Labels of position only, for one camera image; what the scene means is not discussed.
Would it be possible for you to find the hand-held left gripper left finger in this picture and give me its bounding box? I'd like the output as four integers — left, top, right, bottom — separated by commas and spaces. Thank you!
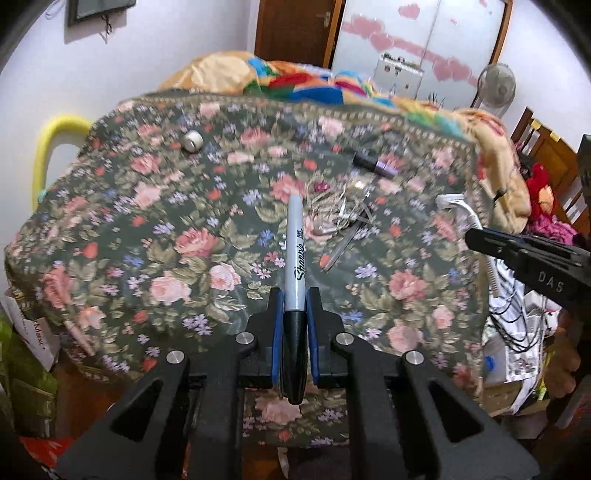
55, 287, 284, 480

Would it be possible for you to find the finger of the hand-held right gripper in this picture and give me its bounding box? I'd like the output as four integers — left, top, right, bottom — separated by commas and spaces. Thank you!
465, 227, 532, 273

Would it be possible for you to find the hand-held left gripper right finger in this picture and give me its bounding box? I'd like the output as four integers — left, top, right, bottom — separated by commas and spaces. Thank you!
305, 287, 541, 480

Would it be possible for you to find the grey black marker pen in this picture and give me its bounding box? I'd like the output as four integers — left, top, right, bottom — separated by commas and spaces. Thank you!
279, 194, 306, 406

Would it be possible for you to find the clear plastic wrapper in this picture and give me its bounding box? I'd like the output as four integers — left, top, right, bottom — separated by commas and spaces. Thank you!
302, 178, 375, 273

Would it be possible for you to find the black purple cosmetic tube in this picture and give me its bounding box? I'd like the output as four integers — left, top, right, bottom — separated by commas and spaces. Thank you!
353, 150, 398, 178

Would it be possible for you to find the magenta cloth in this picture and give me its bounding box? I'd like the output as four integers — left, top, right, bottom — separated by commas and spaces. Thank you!
526, 215, 578, 243

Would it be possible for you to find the red plush toy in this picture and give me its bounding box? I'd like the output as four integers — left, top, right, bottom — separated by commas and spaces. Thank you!
526, 161, 555, 217

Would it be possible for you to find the wooden headboard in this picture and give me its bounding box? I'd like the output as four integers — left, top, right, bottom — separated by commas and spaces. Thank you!
510, 107, 591, 232

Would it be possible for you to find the standing fan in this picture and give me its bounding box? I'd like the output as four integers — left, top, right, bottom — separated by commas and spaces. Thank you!
471, 64, 515, 112

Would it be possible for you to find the floral printed blanket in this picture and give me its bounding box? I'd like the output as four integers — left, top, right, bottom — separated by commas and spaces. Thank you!
4, 90, 490, 448

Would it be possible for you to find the white device box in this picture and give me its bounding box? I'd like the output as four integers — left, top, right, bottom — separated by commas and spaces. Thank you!
374, 52, 424, 99

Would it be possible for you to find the white wardrobe with pink hearts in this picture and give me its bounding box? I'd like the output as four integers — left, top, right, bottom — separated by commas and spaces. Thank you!
330, 0, 513, 112

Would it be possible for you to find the white plastic bag red print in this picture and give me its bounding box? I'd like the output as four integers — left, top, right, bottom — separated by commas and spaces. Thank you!
0, 295, 56, 370

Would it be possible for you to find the green leaf print bag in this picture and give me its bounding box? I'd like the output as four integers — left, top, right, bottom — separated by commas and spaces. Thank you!
0, 318, 58, 437

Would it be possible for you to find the orange multicoloured blanket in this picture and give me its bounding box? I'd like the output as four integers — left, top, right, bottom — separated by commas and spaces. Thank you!
157, 52, 532, 232

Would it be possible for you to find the brown wooden door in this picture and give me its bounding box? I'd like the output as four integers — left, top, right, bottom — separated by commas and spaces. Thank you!
255, 0, 346, 70

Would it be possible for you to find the yellow foam tube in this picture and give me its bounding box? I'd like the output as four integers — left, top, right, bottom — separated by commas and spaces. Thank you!
30, 114, 93, 208

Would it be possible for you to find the black cable bundle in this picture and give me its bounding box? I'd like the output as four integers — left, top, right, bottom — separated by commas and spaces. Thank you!
489, 258, 546, 352

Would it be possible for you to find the small wall monitor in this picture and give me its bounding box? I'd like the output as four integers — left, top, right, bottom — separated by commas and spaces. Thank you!
68, 0, 132, 27

